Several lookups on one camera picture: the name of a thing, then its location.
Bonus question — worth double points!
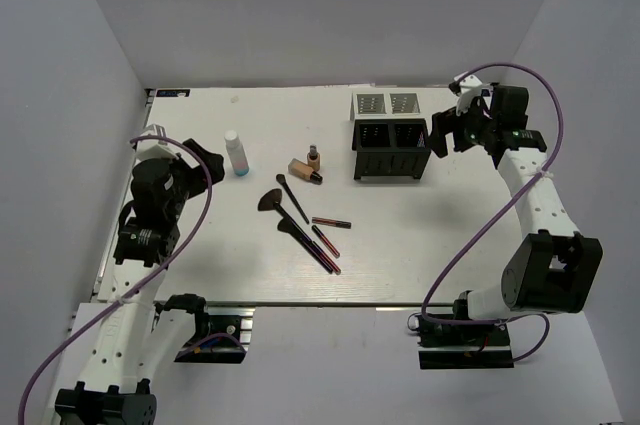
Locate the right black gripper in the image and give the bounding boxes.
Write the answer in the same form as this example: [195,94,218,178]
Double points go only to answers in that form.
[425,93,497,158]

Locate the white bottle blue liquid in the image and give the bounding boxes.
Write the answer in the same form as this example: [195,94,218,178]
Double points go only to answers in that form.
[224,130,250,176]

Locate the thin black makeup brush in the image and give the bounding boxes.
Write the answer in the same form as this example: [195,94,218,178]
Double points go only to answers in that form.
[276,174,310,224]

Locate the black fan brush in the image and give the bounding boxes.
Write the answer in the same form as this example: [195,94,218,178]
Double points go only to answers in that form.
[257,188,295,224]

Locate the beige foundation bottle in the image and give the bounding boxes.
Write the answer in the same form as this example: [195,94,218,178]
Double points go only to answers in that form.
[288,159,323,185]

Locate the black powder brush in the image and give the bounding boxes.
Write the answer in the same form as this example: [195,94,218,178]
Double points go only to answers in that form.
[277,218,335,274]

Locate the small foundation bottle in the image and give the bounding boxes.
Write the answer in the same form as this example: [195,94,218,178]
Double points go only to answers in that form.
[307,144,320,172]

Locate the red black lip pencil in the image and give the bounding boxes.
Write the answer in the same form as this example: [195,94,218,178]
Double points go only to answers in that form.
[311,217,352,229]

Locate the red black lip liner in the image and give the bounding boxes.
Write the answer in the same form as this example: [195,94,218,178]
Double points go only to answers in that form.
[311,224,340,258]

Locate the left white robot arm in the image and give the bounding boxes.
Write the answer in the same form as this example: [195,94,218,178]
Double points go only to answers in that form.
[54,134,225,424]

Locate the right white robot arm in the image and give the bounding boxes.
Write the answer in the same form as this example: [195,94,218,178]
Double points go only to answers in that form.
[429,82,603,344]

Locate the black makeup organizer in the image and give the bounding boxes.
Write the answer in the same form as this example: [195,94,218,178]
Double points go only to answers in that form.
[351,118,431,180]

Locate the white makeup organizer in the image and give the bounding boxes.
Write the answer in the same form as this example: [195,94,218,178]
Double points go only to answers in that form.
[350,92,421,121]

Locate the blue label sticker left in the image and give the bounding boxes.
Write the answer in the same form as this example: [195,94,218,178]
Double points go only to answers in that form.
[155,89,191,98]

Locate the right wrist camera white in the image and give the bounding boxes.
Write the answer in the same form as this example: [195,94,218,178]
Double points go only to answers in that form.
[448,72,490,116]

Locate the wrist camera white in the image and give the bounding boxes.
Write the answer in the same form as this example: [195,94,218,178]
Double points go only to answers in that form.
[135,124,179,162]
[448,72,490,116]

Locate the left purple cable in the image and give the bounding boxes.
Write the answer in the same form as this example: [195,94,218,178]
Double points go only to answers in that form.
[17,137,244,425]

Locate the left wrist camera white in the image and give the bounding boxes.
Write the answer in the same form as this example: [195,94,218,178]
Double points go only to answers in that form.
[135,124,179,162]

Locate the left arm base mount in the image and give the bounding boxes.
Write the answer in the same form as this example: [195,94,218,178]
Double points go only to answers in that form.
[175,306,255,364]

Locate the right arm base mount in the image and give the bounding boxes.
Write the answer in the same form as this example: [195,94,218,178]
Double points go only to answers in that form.
[407,313,514,370]

